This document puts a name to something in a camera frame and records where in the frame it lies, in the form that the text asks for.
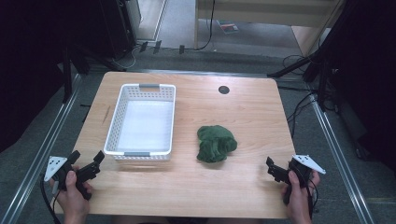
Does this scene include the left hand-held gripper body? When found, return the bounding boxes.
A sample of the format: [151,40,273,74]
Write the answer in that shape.
[43,155,101,201]

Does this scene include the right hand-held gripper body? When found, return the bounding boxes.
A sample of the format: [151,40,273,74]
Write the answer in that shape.
[282,154,327,206]

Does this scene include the green cloth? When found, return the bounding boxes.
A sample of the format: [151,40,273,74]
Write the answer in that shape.
[196,124,238,164]

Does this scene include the white perforated plastic basket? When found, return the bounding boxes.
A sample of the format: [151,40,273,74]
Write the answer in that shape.
[103,82,177,161]

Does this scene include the person's left hand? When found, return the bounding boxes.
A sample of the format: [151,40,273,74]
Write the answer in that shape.
[49,165,93,220]

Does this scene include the person's right hand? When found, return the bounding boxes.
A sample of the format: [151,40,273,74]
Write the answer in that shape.
[280,169,321,220]

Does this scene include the black stand leg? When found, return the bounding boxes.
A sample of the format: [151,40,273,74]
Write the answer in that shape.
[61,46,74,105]
[266,54,321,78]

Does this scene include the black curtain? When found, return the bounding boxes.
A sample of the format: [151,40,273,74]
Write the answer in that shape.
[314,0,396,173]
[0,0,104,154]

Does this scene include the black cabinet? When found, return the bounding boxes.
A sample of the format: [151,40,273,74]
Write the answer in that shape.
[98,0,143,60]

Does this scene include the colourful book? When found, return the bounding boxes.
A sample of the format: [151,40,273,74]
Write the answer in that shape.
[217,20,240,35]

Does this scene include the light wooden furniture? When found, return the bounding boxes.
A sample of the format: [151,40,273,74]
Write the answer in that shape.
[193,0,345,58]

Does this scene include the metal floor rail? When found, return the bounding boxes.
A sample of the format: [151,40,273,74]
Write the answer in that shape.
[0,74,82,224]
[309,92,376,224]

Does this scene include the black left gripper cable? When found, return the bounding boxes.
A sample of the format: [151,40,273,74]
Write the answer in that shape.
[39,173,64,224]

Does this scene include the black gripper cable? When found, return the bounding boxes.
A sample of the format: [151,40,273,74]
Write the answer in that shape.
[39,173,64,224]
[306,177,320,220]

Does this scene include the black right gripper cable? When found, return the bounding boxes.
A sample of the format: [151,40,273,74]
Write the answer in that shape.
[306,177,320,220]

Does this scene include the black floor cables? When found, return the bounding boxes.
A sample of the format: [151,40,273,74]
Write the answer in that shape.
[281,54,320,139]

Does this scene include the white floor cable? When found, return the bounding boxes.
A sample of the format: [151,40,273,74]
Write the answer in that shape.
[111,45,139,70]

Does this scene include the black hanging cable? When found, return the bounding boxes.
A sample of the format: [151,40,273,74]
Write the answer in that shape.
[197,0,217,51]

